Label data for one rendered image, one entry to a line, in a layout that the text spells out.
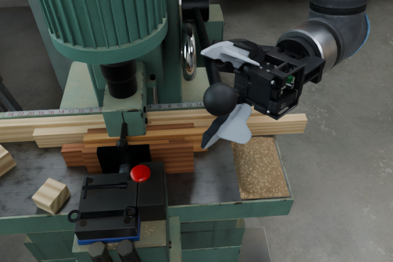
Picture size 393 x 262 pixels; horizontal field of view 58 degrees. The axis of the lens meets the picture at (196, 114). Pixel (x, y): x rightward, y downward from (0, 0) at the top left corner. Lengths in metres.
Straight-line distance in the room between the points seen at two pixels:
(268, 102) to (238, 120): 0.05
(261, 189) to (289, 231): 1.02
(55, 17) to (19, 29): 2.52
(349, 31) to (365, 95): 1.75
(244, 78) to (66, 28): 0.25
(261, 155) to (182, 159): 0.15
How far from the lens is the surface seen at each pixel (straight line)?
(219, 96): 0.34
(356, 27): 0.65
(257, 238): 0.95
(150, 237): 0.57
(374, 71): 2.59
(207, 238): 0.78
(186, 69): 0.71
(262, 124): 0.74
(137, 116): 0.63
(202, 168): 0.70
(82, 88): 1.05
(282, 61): 0.51
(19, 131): 0.80
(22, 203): 0.73
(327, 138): 2.04
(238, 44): 0.48
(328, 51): 0.59
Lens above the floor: 1.47
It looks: 46 degrees down
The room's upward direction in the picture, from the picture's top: straight up
